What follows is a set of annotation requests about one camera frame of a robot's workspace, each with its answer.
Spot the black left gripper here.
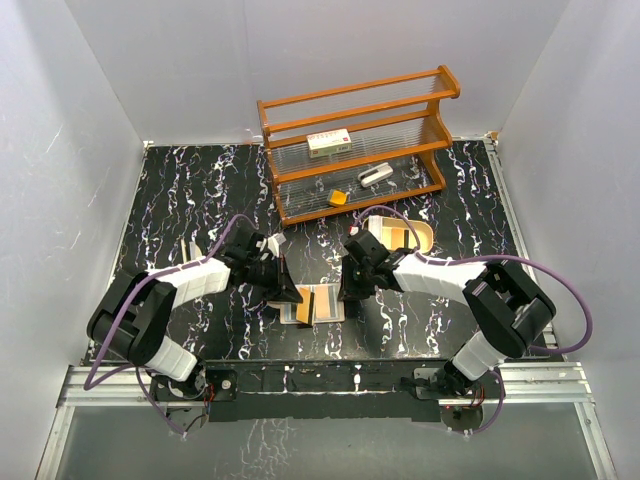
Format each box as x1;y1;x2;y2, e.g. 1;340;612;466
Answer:
246;254;303;304

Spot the credit card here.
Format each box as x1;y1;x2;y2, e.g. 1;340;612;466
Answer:
296;290;315;326

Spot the beige oval tray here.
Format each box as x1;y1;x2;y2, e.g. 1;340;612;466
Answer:
363;215;434;254

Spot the stack of cards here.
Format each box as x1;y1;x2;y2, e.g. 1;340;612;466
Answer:
365;215;384;243

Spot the cream leather card holder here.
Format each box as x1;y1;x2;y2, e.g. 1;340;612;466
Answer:
279;283;345;326

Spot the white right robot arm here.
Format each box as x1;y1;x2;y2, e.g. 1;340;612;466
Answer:
339;230;556;397

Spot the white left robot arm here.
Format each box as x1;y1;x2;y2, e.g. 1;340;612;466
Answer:
87;229;303;399

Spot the card with black stripe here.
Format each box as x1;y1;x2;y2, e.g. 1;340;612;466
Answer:
389;227;416;250

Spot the yellow tape measure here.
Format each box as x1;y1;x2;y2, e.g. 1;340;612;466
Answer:
327;189;348;207

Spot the white stapler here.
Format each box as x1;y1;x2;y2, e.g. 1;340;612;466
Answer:
357;162;393;188

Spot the orange wooden shelf rack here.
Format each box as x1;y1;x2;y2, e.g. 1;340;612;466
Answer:
257;65;461;226

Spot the black front base bar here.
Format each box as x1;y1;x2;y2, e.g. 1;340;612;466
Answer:
149;358;501;424

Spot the white red paper box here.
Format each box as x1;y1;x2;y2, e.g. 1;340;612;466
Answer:
306;129;352;158

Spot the aluminium frame rail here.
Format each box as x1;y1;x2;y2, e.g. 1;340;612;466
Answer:
38;138;616;479

